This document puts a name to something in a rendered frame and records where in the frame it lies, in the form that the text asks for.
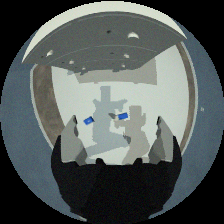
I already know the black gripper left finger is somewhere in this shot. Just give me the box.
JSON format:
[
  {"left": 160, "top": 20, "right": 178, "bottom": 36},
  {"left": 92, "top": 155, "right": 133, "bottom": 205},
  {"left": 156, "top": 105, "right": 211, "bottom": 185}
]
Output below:
[{"left": 51, "top": 115, "right": 88, "bottom": 195}]

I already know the grey drawer front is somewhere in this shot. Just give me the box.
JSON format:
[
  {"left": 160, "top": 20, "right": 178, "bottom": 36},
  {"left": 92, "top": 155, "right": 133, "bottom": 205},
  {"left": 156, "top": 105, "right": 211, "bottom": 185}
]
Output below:
[
  {"left": 48, "top": 47, "right": 98, "bottom": 68},
  {"left": 102, "top": 59, "right": 144, "bottom": 68},
  {"left": 95, "top": 45, "right": 157, "bottom": 62},
  {"left": 78, "top": 14, "right": 181, "bottom": 51},
  {"left": 25, "top": 23, "right": 89, "bottom": 64},
  {"left": 64, "top": 60, "right": 103, "bottom": 71}
]

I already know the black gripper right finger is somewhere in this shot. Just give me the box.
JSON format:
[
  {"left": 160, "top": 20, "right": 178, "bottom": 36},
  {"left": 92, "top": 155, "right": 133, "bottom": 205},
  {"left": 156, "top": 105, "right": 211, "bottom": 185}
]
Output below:
[{"left": 148, "top": 116, "right": 182, "bottom": 193}]

